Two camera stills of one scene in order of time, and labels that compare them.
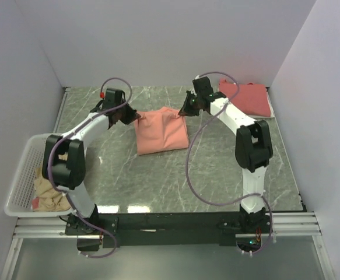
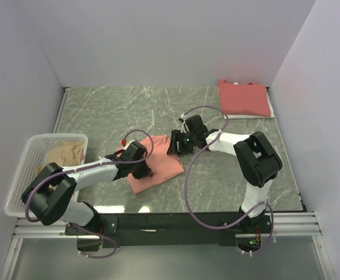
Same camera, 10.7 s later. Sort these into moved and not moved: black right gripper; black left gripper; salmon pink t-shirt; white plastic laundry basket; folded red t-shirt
Moved: black left gripper; black right gripper; salmon pink t-shirt
Not moved: white plastic laundry basket; folded red t-shirt
